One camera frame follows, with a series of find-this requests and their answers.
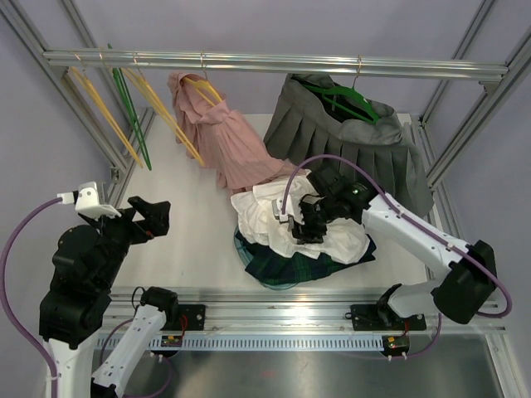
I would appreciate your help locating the grey pleated skirt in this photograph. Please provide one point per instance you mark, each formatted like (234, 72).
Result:
(303, 127)

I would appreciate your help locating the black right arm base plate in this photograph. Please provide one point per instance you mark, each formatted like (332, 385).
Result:
(365, 318)

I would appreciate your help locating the green plastic hanger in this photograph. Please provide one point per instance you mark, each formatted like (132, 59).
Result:
(347, 99)

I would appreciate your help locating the teal plastic basin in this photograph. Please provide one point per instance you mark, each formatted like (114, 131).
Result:
(269, 269)

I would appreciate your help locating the yellow plastic hanger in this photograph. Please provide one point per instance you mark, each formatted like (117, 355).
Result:
(93, 93)

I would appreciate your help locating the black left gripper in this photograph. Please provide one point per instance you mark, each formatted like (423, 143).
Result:
(156, 220)

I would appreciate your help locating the green navy plaid skirt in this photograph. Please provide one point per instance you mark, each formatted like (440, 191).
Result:
(324, 266)

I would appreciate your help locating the yellow hanger of pink skirt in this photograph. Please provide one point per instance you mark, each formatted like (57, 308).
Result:
(203, 86)

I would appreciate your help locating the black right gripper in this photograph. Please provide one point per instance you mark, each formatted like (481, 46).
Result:
(303, 231)

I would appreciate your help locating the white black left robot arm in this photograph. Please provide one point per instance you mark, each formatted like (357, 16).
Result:
(87, 261)

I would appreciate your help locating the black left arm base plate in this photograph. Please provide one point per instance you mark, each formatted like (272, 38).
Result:
(192, 317)

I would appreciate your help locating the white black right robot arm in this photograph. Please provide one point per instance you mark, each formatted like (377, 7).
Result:
(465, 274)

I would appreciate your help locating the aluminium frame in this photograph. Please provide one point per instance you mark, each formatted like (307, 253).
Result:
(499, 79)

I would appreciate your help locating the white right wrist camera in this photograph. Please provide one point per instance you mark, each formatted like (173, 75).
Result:
(278, 213)

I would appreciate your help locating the pink pleated skirt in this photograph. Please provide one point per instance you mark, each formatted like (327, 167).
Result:
(225, 140)

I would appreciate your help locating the yellow hanger of white skirt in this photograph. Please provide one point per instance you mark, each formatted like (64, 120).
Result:
(143, 86)

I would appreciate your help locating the green hanger of plaid skirt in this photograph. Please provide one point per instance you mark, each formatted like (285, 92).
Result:
(133, 119)

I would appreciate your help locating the white slotted cable duct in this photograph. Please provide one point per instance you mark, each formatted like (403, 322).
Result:
(263, 343)

